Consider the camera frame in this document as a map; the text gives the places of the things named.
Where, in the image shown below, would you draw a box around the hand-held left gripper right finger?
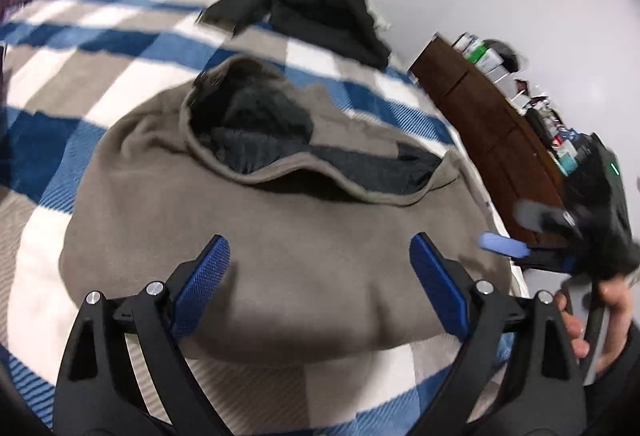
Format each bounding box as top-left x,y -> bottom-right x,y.
409,232 -> 586,436

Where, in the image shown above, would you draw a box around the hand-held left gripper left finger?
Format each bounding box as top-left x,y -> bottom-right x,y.
52,235 -> 232,436

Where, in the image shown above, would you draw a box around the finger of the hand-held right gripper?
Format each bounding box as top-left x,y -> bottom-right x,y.
479,232 -> 581,275
514,200 -> 585,239

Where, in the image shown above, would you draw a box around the brown zip jacket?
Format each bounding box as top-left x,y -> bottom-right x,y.
59,56 -> 516,359

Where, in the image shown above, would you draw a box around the person's right forearm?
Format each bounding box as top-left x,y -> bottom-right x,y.
592,321 -> 640,399

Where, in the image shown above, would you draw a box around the person's right hand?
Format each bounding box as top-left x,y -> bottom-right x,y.
554,280 -> 637,375

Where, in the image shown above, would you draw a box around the dark wooden dresser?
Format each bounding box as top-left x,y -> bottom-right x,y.
409,34 -> 571,249

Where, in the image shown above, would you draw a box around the black helmet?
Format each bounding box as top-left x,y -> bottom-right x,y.
485,39 -> 527,73

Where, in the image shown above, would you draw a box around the white bottles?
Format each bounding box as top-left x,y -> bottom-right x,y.
452,32 -> 481,55

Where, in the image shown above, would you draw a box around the blue checked bed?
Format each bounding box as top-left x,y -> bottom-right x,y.
0,0 -> 531,436

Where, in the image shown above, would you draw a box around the black hooded jacket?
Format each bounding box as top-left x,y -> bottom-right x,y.
200,0 -> 392,70

